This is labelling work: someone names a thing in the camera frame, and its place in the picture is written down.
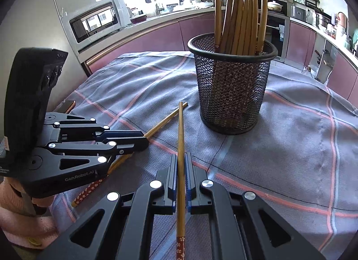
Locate beige casserole pot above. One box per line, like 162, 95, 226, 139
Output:
267, 1, 286, 12

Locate person's left forearm pink sleeve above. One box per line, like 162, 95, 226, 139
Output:
0, 178, 58, 249

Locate silver metal container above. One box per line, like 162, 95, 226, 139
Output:
291, 4, 308, 22

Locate pink kettle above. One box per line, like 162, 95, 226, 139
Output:
336, 12, 349, 31

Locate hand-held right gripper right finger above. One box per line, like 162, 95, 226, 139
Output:
184, 152, 326, 260

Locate group of wooden chopsticks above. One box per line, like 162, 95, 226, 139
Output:
210, 0, 269, 126

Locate wooden chopstick floral end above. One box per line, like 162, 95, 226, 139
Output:
176, 101, 187, 260
71, 102, 189, 208

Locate black built-in oven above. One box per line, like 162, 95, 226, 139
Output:
265, 13, 291, 63

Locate black mesh utensil holder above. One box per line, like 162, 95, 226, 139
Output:
187, 33, 278, 135

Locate pink kitchen cabinets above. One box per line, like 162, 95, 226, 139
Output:
84, 11, 358, 101

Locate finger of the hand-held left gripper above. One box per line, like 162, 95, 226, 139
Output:
48, 136, 150, 163
44, 112, 145, 142

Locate silver microwave oven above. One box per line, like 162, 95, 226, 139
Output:
68, 0, 131, 54

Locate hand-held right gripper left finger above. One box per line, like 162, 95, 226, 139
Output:
36, 152, 179, 260

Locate brown phone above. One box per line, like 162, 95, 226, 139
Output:
57, 100, 77, 114

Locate purple plaid tablecloth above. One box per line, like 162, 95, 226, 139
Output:
50, 50, 358, 260

